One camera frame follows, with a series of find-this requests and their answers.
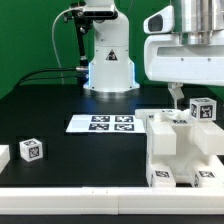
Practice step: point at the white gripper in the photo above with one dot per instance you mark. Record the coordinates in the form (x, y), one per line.
(166, 60)

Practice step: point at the white fence bar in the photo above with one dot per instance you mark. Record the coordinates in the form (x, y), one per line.
(4, 156)
(112, 201)

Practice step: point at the white chair seat part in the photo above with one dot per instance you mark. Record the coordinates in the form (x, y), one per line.
(186, 151)

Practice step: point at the white paper tag sheet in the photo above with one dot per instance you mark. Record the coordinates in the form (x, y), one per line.
(105, 124)

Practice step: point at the white tagged cube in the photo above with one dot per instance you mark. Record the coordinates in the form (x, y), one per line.
(31, 149)
(203, 109)

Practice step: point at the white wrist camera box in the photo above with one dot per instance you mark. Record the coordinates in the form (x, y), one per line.
(161, 22)

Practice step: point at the black camera stand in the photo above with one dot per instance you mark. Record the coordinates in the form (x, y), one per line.
(83, 15)

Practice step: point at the white front fence bar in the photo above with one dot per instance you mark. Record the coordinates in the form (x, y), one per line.
(112, 201)

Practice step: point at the white chair side plank front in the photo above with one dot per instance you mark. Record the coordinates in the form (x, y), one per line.
(161, 138)

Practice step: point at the white left fence bar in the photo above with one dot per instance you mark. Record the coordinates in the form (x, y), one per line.
(4, 156)

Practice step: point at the white chair side plank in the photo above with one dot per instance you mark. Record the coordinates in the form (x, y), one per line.
(161, 138)
(209, 138)

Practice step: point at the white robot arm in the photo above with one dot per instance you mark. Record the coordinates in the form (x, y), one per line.
(111, 70)

